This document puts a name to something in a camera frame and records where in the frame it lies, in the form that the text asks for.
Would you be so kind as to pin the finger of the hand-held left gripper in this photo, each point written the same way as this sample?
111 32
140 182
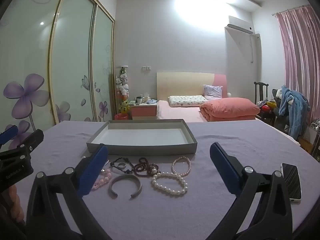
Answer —
8 133
32 140

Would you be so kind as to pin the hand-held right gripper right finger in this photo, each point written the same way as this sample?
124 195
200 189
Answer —
225 170

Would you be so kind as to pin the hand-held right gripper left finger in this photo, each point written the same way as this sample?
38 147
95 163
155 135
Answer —
92 170

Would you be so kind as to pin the grey shallow tray box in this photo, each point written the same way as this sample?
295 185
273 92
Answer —
140 136

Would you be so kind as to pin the person's left hand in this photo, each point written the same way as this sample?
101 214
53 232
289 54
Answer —
17 202

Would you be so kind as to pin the folded pink quilt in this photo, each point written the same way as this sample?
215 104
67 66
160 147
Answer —
230 108

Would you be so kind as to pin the white smartphone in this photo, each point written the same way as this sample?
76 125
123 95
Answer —
291 180

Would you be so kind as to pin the bed with pink sheet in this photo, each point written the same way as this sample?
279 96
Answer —
180 112

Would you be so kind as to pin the pink nightstand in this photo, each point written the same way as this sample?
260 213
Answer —
143 111

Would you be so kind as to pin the white patterned pillow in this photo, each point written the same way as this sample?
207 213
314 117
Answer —
185 101

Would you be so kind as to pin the small lilac pillow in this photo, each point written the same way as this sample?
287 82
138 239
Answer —
212 91

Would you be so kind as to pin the mug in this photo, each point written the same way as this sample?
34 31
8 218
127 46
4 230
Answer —
139 100

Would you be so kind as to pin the plush toy tower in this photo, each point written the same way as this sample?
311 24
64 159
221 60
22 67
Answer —
122 87

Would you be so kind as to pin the dark wooden chair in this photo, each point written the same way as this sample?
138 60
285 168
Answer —
260 87

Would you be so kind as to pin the floral sliding door wardrobe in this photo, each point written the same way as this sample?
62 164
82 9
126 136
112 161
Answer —
70 55

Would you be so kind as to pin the blue fleece garment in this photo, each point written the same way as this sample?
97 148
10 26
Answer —
292 105

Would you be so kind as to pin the cream and pink headboard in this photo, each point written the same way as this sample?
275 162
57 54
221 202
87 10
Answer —
185 82

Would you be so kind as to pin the pink curtain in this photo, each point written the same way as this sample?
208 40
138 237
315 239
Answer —
300 55

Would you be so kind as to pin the white air conditioner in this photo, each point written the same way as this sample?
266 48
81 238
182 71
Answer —
240 25

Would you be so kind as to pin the curtain rod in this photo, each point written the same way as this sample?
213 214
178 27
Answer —
290 10

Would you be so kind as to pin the wall socket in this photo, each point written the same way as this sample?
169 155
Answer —
146 68

